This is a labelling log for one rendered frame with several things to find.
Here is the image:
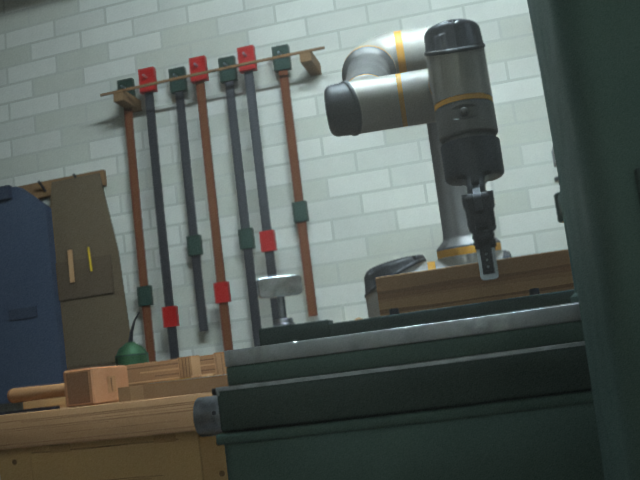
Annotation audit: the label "light wooden rail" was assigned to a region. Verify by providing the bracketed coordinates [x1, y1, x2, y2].
[117, 374, 230, 402]

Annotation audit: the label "dark grey round crank end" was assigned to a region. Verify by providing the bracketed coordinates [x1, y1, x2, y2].
[193, 394, 222, 437]

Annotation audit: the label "wooden wall clamp rack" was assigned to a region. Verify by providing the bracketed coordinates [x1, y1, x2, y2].
[99, 45, 326, 114]

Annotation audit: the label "grey bar clamp red heads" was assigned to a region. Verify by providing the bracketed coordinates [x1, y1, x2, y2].
[236, 44, 279, 327]
[137, 66, 181, 360]

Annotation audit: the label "brown hanging apron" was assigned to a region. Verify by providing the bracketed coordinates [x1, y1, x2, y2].
[49, 169, 132, 370]

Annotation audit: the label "light wooden notched rack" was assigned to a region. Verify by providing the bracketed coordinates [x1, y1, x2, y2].
[124, 351, 229, 384]

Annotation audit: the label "brown bar clamp green heads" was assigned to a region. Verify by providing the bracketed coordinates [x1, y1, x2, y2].
[116, 76, 157, 362]
[270, 44, 320, 318]

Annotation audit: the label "green dome with cable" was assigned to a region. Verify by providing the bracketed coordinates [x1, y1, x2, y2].
[114, 309, 152, 366]

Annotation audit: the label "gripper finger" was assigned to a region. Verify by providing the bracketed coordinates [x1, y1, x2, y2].
[461, 187, 502, 281]

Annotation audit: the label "grey bar clamp green heads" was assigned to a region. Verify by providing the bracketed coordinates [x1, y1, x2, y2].
[167, 65, 210, 333]
[217, 55, 263, 347]

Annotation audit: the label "wooden workbench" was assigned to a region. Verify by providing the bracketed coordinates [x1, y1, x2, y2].
[0, 392, 230, 480]

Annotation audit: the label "blue hanging apron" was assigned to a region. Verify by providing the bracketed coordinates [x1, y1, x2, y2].
[0, 184, 68, 407]

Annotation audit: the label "brown bar clamp red heads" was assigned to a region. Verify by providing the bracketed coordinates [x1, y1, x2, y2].
[188, 55, 235, 352]

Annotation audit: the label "wooden mallet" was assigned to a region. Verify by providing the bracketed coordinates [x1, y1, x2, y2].
[6, 364, 131, 408]

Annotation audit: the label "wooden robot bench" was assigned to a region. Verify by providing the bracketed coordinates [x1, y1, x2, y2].
[374, 249, 576, 317]

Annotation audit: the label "wooden wall hook board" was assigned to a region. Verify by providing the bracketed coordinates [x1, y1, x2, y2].
[18, 169, 109, 202]

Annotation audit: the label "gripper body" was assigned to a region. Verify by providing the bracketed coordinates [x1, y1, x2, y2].
[440, 133, 506, 192]

